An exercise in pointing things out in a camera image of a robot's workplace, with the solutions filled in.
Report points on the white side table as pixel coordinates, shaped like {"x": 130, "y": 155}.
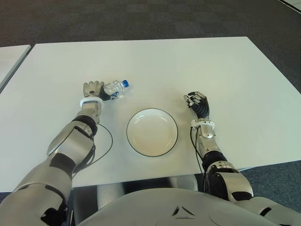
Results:
{"x": 9, "y": 61}

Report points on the clear bottle with blue cap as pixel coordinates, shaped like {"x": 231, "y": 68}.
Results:
{"x": 115, "y": 87}

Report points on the grey robot torso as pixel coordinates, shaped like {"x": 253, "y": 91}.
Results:
{"x": 164, "y": 209}

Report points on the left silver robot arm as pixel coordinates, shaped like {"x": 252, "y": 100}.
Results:
{"x": 68, "y": 146}

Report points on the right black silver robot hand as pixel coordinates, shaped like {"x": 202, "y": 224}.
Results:
{"x": 202, "y": 107}

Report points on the white plate with black rim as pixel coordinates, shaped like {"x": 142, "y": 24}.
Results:
{"x": 151, "y": 134}

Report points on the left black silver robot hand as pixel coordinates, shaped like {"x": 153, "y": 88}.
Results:
{"x": 91, "y": 89}

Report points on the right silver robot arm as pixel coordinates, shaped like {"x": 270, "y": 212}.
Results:
{"x": 232, "y": 176}

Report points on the white robot left leg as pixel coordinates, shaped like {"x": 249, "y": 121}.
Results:
{"x": 109, "y": 195}

